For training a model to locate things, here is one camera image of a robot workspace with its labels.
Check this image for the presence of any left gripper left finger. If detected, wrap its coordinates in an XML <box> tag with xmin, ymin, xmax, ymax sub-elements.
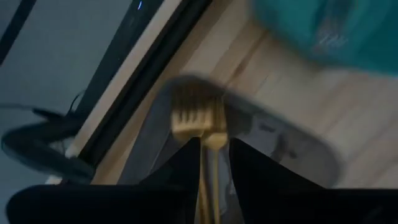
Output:
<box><xmin>141</xmin><ymin>136</ymin><xmax>201</xmax><ymax>224</ymax></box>

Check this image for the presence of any gold fork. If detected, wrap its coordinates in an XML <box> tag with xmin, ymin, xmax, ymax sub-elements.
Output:
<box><xmin>170</xmin><ymin>88</ymin><xmax>215</xmax><ymax>224</ymax></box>
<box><xmin>201</xmin><ymin>102</ymin><xmax>229</xmax><ymax>224</ymax></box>

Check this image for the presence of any grey plastic bin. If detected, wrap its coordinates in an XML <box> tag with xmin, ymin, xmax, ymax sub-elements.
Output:
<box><xmin>116</xmin><ymin>74</ymin><xmax>341</xmax><ymax>224</ymax></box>

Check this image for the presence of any black table frame rail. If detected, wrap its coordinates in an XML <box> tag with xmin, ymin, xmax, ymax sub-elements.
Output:
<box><xmin>77</xmin><ymin>0</ymin><xmax>214</xmax><ymax>166</ymax></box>

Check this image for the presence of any black floor stand base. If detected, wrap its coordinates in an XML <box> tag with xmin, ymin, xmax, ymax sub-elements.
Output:
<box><xmin>0</xmin><ymin>104</ymin><xmax>96</xmax><ymax>184</ymax></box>

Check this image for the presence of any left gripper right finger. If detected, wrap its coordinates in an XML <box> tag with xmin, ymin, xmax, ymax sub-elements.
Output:
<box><xmin>229</xmin><ymin>138</ymin><xmax>324</xmax><ymax>224</ymax></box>

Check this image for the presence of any teal plastic bin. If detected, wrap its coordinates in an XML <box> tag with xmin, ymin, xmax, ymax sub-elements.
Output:
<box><xmin>251</xmin><ymin>0</ymin><xmax>398</xmax><ymax>77</ymax></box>

